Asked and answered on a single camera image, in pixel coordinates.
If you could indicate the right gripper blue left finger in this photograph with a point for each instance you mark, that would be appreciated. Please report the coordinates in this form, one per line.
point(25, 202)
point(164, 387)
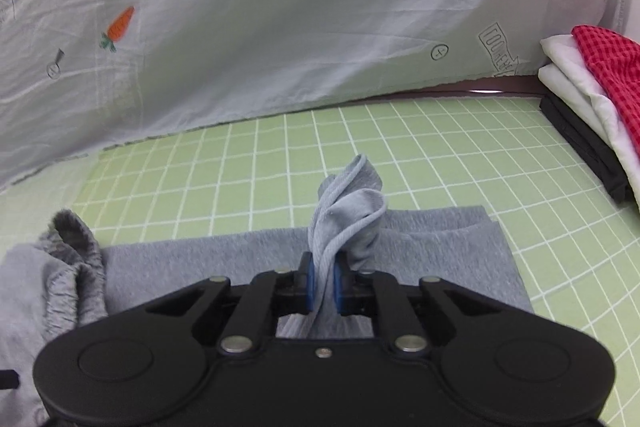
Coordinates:
point(259, 305)

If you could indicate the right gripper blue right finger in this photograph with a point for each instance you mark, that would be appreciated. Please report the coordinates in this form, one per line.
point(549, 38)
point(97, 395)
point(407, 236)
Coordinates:
point(390, 306)

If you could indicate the grey sweatpants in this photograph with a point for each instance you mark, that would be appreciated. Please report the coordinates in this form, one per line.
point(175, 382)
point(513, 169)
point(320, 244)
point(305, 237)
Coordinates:
point(65, 279)

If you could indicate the green grid table mat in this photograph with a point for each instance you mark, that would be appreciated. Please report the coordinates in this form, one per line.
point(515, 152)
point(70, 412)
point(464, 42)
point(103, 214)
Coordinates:
point(577, 251)

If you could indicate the black folded garment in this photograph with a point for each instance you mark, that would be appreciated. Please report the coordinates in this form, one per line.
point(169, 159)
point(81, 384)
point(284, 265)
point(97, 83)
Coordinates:
point(598, 156)

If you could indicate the white folded garment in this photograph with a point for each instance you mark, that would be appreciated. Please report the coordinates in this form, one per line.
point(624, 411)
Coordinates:
point(567, 76)

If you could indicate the grey printed backdrop sheet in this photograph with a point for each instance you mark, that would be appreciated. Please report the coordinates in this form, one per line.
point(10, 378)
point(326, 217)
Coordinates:
point(81, 75)

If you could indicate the red checkered shorts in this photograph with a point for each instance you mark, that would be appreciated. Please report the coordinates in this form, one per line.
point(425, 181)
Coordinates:
point(613, 60)

